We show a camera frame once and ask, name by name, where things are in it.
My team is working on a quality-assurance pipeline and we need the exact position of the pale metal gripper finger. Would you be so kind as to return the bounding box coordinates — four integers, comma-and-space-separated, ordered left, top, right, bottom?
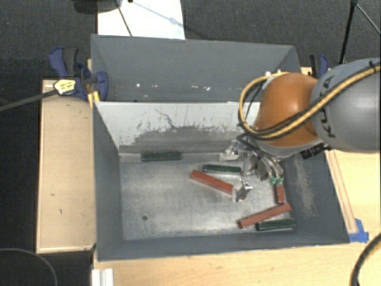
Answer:
232, 176, 254, 203
220, 139, 242, 161

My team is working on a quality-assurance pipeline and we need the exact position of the dark green flat block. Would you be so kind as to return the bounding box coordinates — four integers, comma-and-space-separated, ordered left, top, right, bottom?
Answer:
255, 217, 296, 232
140, 151, 183, 163
202, 164, 243, 175

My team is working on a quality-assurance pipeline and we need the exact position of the red-brown flat block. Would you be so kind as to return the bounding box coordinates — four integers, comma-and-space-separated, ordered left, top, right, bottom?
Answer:
273, 182, 287, 206
190, 169, 235, 195
237, 203, 293, 230

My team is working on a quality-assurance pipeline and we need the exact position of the grey metal bin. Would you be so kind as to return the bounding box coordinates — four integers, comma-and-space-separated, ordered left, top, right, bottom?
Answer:
90, 33, 351, 262

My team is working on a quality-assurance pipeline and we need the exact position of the pale wood flat board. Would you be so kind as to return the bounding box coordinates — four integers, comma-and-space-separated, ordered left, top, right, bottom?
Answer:
35, 79, 98, 254

